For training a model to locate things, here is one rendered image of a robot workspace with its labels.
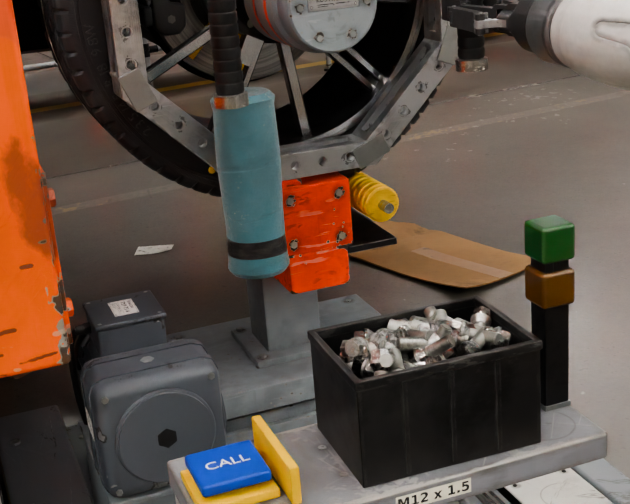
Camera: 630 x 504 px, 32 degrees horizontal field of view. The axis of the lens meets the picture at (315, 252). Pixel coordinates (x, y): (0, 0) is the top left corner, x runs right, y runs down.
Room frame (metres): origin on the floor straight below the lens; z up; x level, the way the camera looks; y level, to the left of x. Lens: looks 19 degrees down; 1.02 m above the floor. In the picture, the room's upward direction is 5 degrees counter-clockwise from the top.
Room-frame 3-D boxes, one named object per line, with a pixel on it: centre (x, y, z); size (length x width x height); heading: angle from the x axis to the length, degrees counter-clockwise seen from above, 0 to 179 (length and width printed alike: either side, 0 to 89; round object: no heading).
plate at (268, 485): (0.94, 0.10, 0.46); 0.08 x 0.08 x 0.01; 19
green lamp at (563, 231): (1.07, -0.24, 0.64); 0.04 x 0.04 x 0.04; 19
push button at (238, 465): (0.94, 0.10, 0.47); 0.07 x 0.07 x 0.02; 19
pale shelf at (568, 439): (1.00, -0.06, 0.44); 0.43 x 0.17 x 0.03; 109
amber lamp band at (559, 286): (1.07, -0.24, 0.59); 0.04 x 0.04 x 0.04; 19
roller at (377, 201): (1.76, -0.07, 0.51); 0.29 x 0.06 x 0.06; 19
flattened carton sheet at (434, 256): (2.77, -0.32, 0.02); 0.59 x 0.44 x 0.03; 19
